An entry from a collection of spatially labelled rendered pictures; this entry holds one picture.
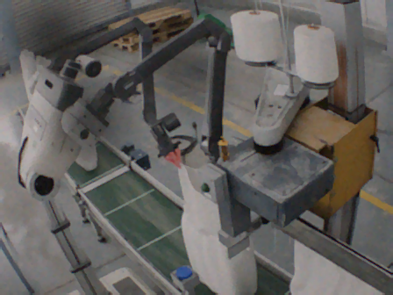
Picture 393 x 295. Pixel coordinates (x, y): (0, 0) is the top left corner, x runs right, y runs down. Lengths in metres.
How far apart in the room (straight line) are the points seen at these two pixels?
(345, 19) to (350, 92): 0.27
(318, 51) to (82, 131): 0.76
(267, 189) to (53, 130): 0.76
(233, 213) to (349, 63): 0.62
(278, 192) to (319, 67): 0.37
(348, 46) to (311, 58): 0.22
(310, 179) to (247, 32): 0.50
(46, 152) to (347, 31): 1.12
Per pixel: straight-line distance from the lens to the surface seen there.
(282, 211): 1.13
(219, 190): 1.25
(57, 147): 1.52
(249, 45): 1.38
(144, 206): 2.74
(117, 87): 1.37
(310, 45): 1.20
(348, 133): 1.39
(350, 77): 1.43
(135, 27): 1.95
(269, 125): 1.26
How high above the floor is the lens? 2.04
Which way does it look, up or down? 31 degrees down
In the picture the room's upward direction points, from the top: 10 degrees counter-clockwise
